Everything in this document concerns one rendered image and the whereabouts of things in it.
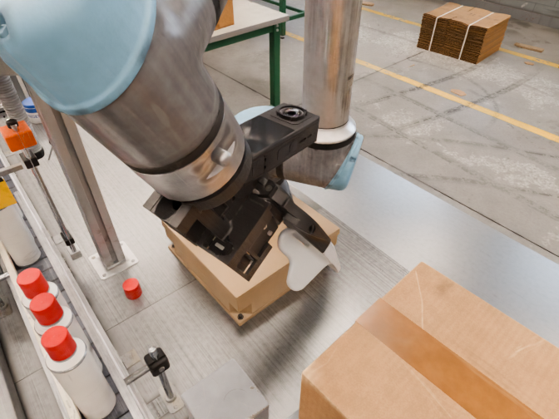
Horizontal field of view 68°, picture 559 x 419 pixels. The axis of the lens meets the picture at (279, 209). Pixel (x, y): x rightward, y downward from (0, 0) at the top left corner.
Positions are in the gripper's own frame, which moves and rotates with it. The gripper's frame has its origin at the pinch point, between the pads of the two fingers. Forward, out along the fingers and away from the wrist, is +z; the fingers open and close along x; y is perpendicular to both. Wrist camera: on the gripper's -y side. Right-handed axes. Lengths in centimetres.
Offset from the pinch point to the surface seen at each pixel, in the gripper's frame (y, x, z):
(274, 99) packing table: -107, -139, 170
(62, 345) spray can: 26.4, -18.1, 2.4
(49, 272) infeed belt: 28, -52, 25
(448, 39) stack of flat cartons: -291, -98, 278
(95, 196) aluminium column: 9, -47, 18
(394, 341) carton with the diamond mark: 3.1, 15.1, 9.1
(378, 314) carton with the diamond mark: 1.3, 11.8, 10.2
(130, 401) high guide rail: 29.8, -11.6, 13.7
